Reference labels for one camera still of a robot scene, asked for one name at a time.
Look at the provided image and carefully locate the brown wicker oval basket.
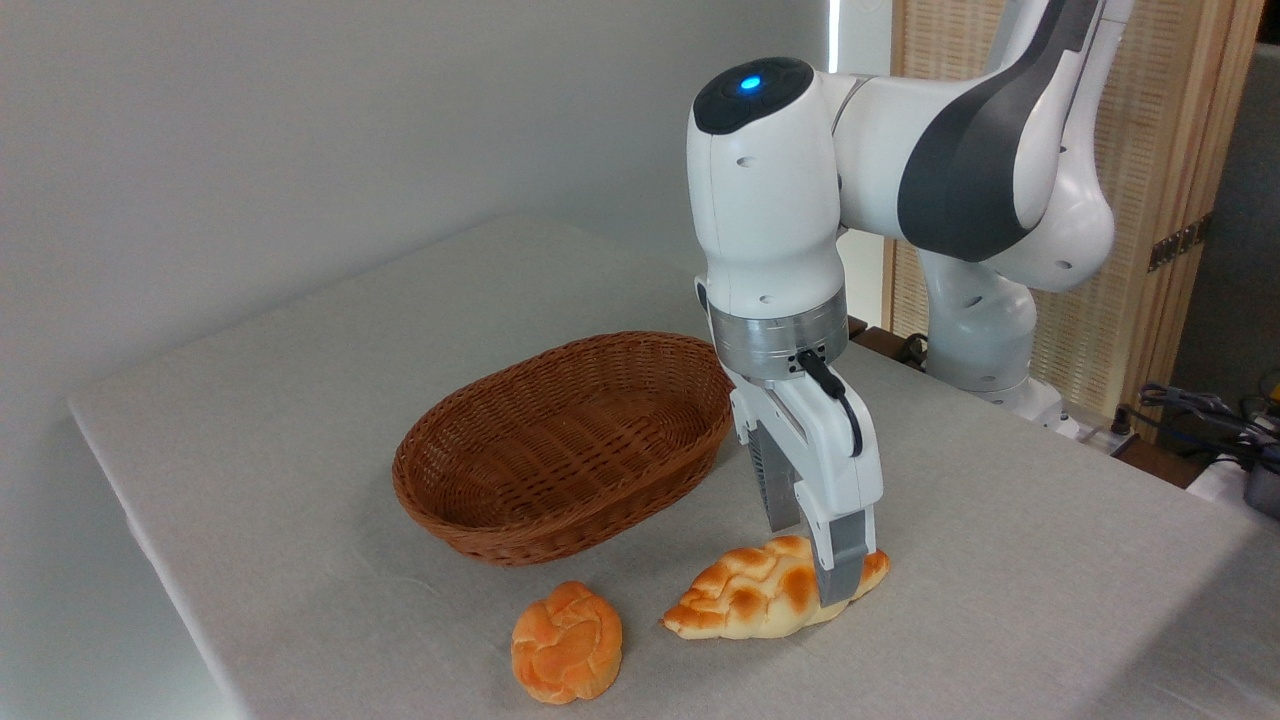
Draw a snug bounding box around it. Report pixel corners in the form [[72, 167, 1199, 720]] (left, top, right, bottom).
[[392, 331, 736, 568]]

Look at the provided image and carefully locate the dark metal screen hinge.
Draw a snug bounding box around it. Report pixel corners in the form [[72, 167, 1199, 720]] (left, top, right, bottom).
[[1148, 215, 1213, 273]]

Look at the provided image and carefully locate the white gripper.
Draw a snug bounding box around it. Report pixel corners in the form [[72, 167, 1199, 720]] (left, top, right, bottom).
[[727, 365, 884, 607]]

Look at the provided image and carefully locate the round orange bread bun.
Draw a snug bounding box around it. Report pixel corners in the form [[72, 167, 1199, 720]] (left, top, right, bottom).
[[510, 581, 624, 706]]

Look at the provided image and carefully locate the long braided bread loaf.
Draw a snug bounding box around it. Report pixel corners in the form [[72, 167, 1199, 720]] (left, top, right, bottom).
[[660, 535, 891, 641]]

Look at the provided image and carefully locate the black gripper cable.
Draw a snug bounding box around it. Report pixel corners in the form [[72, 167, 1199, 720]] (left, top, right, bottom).
[[797, 350, 864, 458]]

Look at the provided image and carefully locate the grey tablecloth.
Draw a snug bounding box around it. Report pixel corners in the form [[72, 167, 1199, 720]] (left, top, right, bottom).
[[68, 215, 1280, 720]]

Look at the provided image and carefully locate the black and blue cable bundle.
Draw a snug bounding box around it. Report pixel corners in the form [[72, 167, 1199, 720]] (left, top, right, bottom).
[[1135, 382, 1280, 471]]

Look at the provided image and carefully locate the silver wrist flange cylinder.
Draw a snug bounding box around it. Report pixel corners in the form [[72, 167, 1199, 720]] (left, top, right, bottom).
[[708, 290, 851, 389]]

